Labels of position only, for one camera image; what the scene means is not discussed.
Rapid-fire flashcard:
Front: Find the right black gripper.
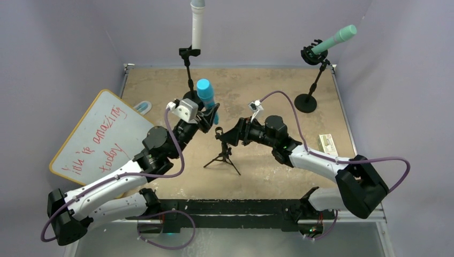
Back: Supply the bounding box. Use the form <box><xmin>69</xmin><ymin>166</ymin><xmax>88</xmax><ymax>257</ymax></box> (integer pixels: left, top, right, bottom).
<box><xmin>220</xmin><ymin>117</ymin><xmax>276</xmax><ymax>148</ymax></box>

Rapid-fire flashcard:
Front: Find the black tripod mic stand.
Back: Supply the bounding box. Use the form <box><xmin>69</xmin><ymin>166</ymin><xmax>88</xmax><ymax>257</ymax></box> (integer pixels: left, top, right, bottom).
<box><xmin>203</xmin><ymin>126</ymin><xmax>241</xmax><ymax>176</ymax></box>

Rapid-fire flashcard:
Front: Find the blue microphone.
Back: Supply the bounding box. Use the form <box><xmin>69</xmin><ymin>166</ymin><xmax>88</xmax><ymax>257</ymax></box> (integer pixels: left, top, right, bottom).
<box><xmin>196</xmin><ymin>79</ymin><xmax>216</xmax><ymax>110</ymax></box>

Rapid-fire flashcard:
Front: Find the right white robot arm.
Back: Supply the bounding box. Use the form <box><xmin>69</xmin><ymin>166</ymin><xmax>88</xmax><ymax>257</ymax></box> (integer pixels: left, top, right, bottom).
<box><xmin>220</xmin><ymin>115</ymin><xmax>390</xmax><ymax>219</ymax></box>

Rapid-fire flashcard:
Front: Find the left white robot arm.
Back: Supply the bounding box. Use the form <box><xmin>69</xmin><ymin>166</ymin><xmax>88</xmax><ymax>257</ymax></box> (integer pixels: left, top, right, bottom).
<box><xmin>40</xmin><ymin>99</ymin><xmax>220</xmax><ymax>246</ymax></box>

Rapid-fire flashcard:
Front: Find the black round-base stand left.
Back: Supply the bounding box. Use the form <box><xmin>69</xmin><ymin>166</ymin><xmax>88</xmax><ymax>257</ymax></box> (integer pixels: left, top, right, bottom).
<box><xmin>179</xmin><ymin>46</ymin><xmax>203</xmax><ymax>110</ymax></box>

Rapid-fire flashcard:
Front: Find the black round-base stand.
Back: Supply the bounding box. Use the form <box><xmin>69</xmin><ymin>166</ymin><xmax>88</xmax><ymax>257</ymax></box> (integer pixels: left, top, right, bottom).
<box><xmin>179</xmin><ymin>46</ymin><xmax>203</xmax><ymax>110</ymax></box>
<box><xmin>294</xmin><ymin>44</ymin><xmax>331</xmax><ymax>114</ymax></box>

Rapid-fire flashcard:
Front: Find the black round-base stand right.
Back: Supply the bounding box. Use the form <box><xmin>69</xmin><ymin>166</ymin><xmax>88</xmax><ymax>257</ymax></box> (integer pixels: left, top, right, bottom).
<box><xmin>294</xmin><ymin>44</ymin><xmax>331</xmax><ymax>114</ymax></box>

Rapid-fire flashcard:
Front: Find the white microphone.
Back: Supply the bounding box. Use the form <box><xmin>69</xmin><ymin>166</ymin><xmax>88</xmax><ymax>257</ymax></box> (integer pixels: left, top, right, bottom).
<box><xmin>191</xmin><ymin>0</ymin><xmax>206</xmax><ymax>50</ymax></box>

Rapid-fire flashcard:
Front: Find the green microphone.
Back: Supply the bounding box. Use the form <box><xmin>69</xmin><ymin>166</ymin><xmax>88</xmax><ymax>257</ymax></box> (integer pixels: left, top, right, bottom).
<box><xmin>312</xmin><ymin>25</ymin><xmax>357</xmax><ymax>55</ymax></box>

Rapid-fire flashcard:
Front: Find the whiteboard eraser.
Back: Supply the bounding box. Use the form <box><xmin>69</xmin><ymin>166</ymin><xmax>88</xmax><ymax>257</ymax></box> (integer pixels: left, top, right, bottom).
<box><xmin>134</xmin><ymin>101</ymin><xmax>153</xmax><ymax>115</ymax></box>

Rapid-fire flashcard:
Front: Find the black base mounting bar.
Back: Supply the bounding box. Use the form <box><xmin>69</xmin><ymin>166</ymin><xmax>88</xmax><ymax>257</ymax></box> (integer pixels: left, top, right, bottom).
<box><xmin>139</xmin><ymin>188</ymin><xmax>335</xmax><ymax>235</ymax></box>

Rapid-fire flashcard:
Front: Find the small white green box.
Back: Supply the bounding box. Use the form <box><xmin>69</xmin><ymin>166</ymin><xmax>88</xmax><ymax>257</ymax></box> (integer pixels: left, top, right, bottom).
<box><xmin>317</xmin><ymin>134</ymin><xmax>338</xmax><ymax>157</ymax></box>

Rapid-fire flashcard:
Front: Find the yellow-framed whiteboard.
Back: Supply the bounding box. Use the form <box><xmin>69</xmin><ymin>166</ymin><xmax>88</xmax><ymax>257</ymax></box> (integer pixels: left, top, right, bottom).
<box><xmin>49</xmin><ymin>89</ymin><xmax>153</xmax><ymax>185</ymax></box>

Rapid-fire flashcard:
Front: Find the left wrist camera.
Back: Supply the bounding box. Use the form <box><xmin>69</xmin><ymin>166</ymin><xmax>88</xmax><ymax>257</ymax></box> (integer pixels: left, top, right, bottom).
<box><xmin>167</xmin><ymin>99</ymin><xmax>199</xmax><ymax>124</ymax></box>

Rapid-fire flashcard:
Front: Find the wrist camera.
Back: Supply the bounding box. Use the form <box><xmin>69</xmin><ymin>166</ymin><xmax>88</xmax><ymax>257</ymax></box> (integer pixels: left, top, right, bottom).
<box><xmin>248</xmin><ymin>100</ymin><xmax>264</xmax><ymax>122</ymax></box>
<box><xmin>167</xmin><ymin>99</ymin><xmax>199</xmax><ymax>124</ymax></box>

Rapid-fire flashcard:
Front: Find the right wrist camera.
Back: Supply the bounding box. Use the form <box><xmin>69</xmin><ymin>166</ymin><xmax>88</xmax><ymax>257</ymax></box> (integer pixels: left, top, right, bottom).
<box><xmin>248</xmin><ymin>100</ymin><xmax>264</xmax><ymax>122</ymax></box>

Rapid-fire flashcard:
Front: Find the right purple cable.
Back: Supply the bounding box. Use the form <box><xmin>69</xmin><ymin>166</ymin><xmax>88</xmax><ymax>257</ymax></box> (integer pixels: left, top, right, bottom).
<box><xmin>260</xmin><ymin>90</ymin><xmax>412</xmax><ymax>194</ymax></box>

